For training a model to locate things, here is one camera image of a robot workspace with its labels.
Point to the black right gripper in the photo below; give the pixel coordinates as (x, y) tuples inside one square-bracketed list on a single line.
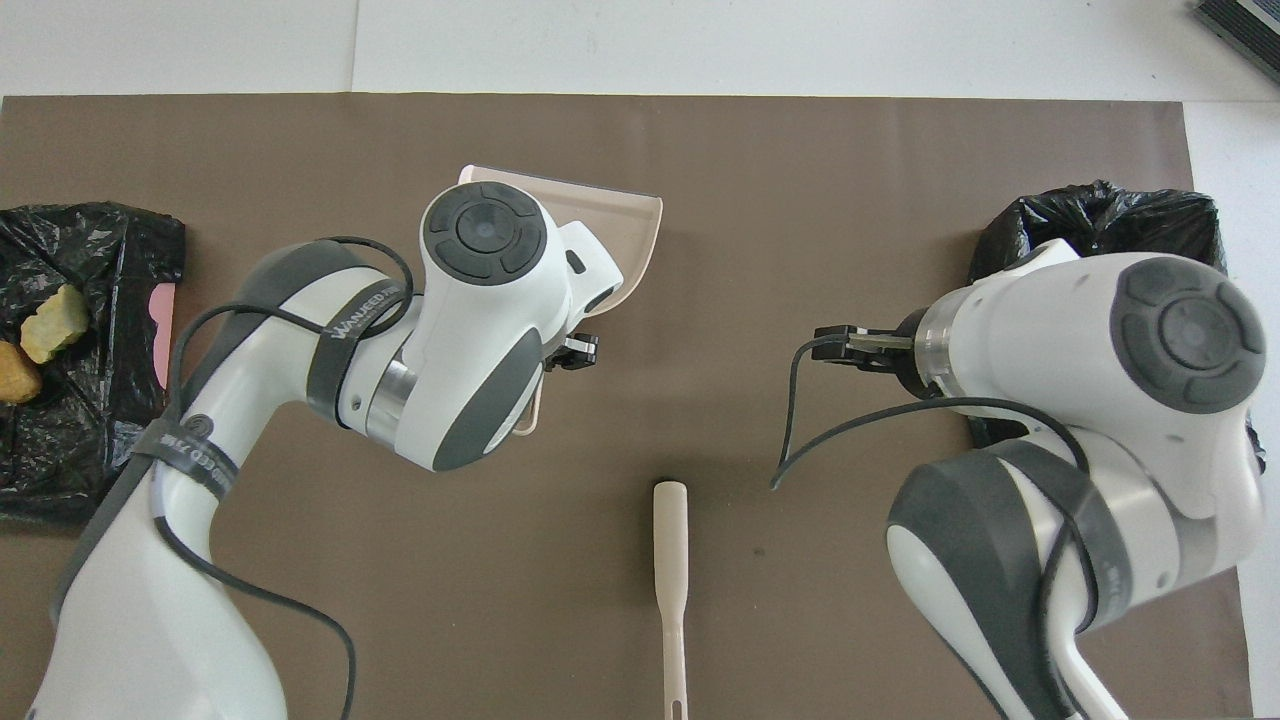
[(915, 360)]

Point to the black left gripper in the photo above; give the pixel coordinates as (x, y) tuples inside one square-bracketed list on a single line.
[(575, 352)]

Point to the beige plastic dustpan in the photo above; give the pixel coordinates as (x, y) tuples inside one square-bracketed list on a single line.
[(620, 225)]

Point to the beige brush with black bristles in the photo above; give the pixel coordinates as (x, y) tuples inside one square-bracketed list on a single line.
[(671, 560)]

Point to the orange striped sponge piece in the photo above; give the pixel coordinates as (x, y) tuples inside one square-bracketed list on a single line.
[(55, 322)]

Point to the mustard brown sponge piece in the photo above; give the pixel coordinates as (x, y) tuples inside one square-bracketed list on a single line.
[(15, 373)]

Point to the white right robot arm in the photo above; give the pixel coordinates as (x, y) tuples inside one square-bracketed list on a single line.
[(1080, 400)]

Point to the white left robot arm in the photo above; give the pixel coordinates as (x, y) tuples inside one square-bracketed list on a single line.
[(470, 330)]

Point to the open bin with black bag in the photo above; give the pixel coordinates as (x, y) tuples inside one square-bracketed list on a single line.
[(1110, 215)]

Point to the pink bin in black bag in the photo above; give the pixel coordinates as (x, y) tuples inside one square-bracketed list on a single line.
[(100, 420)]

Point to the brown paper table mat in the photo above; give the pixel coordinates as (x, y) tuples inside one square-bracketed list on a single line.
[(700, 250)]

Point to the dark grey ribbed device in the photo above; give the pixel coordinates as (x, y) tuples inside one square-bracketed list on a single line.
[(1245, 28)]

